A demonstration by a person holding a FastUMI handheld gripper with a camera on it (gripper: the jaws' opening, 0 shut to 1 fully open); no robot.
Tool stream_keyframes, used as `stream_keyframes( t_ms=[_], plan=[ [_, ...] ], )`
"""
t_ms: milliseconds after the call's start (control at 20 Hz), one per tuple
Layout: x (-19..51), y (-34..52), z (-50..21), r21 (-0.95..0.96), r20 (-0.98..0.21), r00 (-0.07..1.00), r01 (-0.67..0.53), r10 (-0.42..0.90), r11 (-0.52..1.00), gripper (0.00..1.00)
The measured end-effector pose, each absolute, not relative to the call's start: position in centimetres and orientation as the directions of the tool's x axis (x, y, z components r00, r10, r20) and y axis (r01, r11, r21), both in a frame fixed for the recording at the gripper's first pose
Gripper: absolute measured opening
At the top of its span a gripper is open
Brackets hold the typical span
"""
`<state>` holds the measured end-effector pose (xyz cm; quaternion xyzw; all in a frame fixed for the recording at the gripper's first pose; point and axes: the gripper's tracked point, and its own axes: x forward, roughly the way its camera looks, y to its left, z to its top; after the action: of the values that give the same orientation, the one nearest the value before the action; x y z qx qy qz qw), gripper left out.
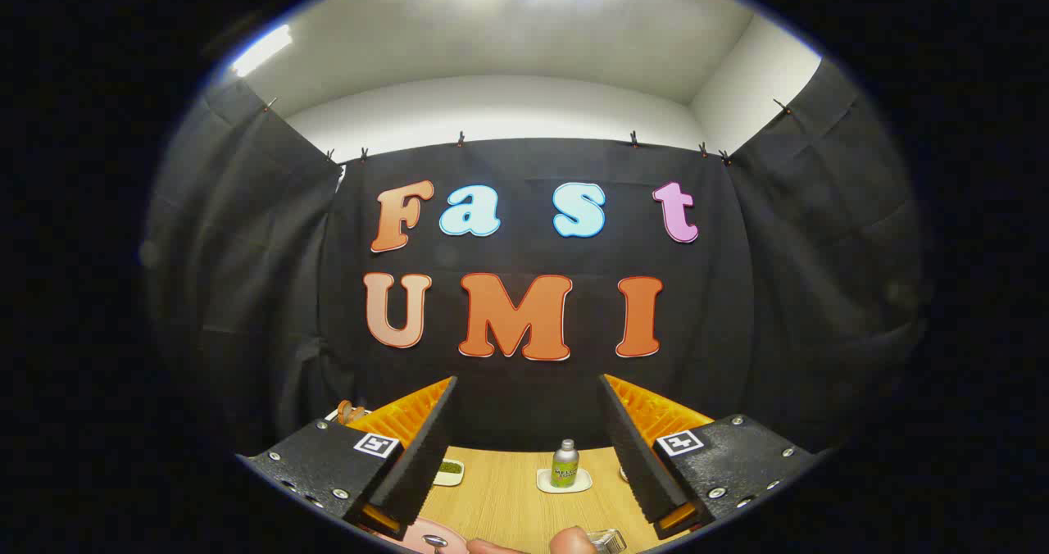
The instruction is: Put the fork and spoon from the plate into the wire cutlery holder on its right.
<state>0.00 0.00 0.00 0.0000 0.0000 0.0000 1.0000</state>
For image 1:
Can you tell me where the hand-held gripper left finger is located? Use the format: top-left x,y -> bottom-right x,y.
244,375 -> 458,541

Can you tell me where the black backdrop cloth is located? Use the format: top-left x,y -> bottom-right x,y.
143,58 -> 931,456

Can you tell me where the pink round plate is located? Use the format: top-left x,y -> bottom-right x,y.
385,517 -> 470,554

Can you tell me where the white square coaster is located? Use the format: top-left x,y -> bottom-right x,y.
536,467 -> 593,494

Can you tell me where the ceiling light panel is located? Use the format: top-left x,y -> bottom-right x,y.
231,24 -> 293,78

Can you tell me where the green soda bottle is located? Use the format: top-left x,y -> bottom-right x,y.
551,438 -> 580,488

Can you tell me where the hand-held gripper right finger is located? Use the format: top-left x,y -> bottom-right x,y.
597,373 -> 823,541

